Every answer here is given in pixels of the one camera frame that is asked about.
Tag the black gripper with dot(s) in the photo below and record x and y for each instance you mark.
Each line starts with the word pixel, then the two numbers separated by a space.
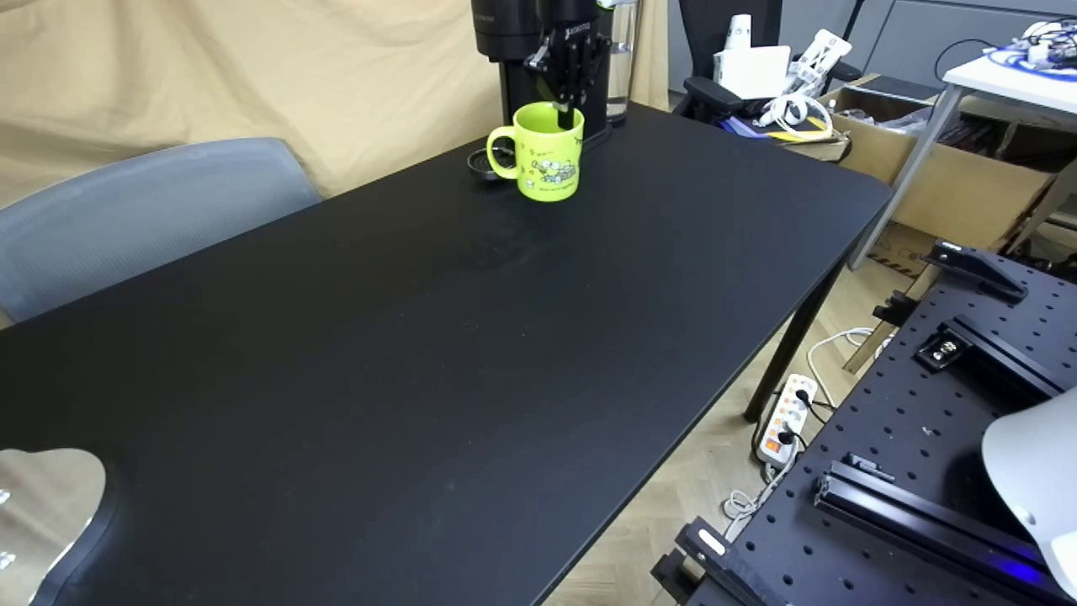
pixel 523 26

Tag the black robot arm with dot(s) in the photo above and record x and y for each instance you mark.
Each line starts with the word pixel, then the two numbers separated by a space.
pixel 611 69

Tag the beige cloth backdrop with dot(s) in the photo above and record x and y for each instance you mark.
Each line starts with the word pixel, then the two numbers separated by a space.
pixel 222 77

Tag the grey chair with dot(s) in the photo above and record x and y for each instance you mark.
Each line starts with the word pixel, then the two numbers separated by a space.
pixel 134 220

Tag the black table leg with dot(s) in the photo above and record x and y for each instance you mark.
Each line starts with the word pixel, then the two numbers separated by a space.
pixel 795 342

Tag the green ceramic mug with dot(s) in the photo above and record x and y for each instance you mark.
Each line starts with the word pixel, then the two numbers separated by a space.
pixel 549 155

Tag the black perforated breadboard table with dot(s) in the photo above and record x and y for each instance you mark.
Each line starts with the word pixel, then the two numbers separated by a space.
pixel 896 473

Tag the black angled bracket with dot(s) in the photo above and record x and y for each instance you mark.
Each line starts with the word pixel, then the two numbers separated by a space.
pixel 976 271

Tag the white power strip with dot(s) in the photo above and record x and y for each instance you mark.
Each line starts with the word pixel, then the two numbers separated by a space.
pixel 785 422

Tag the black aluminium rail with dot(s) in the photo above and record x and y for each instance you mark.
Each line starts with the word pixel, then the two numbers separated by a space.
pixel 920 520

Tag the white side table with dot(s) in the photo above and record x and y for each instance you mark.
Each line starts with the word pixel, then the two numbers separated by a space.
pixel 1012 87

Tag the clutter of electronics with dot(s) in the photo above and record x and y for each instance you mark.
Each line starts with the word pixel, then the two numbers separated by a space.
pixel 1039 44

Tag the black chair back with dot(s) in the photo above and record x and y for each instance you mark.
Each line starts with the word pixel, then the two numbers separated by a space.
pixel 708 51

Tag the open brown cardboard box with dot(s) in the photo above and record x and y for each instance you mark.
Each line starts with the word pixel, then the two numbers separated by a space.
pixel 963 186

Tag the small black square device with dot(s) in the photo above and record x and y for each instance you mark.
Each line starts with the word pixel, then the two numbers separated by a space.
pixel 940 347

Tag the black corner clamp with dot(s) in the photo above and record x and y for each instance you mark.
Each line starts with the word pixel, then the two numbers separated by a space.
pixel 702 556

